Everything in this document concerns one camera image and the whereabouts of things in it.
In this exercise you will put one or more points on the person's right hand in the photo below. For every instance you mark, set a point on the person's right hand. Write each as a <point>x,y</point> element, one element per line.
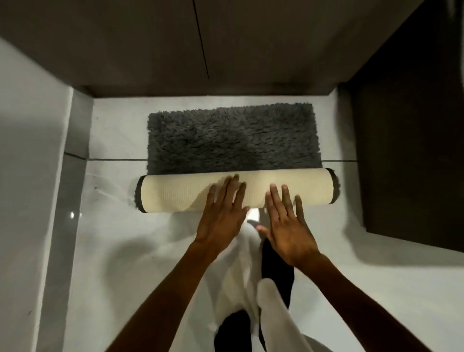
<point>286,232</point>

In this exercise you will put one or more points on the person's left hand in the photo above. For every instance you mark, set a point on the person's left hand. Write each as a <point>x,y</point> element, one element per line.
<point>217,221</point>

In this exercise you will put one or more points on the person's left little finger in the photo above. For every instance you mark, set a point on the person's left little finger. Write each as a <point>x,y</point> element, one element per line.
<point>212,195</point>

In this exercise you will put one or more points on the person's left middle finger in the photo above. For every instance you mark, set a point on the person's left middle finger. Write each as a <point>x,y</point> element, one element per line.
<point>232,188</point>

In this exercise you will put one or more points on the person's right thumb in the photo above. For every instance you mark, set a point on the person's right thumb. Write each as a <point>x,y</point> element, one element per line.
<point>262,231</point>

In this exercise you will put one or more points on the person's left thumb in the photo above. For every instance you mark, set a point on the person's left thumb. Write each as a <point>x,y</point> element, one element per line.
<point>246,211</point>

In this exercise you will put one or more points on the person's right middle finger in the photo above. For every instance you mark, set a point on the person's right middle finger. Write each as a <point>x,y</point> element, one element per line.
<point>275,199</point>

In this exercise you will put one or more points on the person's right little finger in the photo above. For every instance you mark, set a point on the person's right little finger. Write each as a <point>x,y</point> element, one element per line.
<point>299,208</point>

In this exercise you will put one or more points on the grey shaggy bath mat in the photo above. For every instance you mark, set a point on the grey shaggy bath mat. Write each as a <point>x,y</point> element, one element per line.
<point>232,141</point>

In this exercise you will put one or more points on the person's left forearm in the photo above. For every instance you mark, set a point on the person's left forearm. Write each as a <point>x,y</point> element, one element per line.
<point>163,301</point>

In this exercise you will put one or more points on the person's right forearm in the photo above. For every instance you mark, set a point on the person's right forearm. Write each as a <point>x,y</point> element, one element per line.
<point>351,304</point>

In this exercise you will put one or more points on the black trousers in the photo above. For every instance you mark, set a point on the black trousers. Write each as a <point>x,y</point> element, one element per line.
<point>277,272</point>

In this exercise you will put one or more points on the white garment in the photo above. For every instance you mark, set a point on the white garment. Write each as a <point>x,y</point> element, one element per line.
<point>250,283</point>

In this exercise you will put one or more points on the dark brown door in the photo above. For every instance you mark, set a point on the dark brown door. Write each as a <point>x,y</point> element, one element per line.
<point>409,145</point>

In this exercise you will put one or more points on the brown wooden cabinet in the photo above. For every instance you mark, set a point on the brown wooden cabinet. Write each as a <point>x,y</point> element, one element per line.
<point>203,43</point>

